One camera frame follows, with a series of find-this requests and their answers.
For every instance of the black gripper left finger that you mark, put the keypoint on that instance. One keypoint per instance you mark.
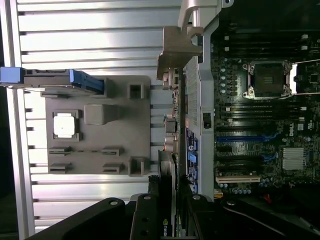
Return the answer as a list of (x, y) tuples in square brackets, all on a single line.
[(146, 217)]

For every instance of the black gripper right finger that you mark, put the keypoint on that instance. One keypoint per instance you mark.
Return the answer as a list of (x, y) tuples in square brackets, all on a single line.
[(205, 220)]

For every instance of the white expansion slot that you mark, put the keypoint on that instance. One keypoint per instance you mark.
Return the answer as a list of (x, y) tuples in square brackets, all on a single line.
[(237, 179)]

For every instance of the blue expansion slot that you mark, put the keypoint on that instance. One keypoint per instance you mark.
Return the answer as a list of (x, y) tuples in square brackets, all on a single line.
[(237, 139)]

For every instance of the grey parts rack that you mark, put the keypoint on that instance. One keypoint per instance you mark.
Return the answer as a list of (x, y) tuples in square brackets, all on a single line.
[(100, 137)]

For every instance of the silver chipset heatsink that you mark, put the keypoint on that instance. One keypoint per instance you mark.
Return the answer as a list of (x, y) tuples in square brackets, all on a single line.
[(293, 158)]

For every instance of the green motherboard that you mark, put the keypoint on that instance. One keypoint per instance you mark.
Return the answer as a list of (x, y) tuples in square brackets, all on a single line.
[(275, 125)]

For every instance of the silver CPU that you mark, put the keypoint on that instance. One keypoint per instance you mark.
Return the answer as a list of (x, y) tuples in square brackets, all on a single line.
[(64, 126)]

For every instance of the open black PC case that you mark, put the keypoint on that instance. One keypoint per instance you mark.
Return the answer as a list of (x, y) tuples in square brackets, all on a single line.
[(206, 87)]

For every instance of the hard disk in blue caddy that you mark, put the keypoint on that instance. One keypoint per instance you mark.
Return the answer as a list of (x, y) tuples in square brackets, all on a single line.
[(80, 77)]

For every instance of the CPU socket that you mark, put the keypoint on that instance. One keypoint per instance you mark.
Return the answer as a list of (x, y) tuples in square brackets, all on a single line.
[(268, 78)]

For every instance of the metal socket cover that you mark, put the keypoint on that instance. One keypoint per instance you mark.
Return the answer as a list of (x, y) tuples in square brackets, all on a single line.
[(293, 80)]

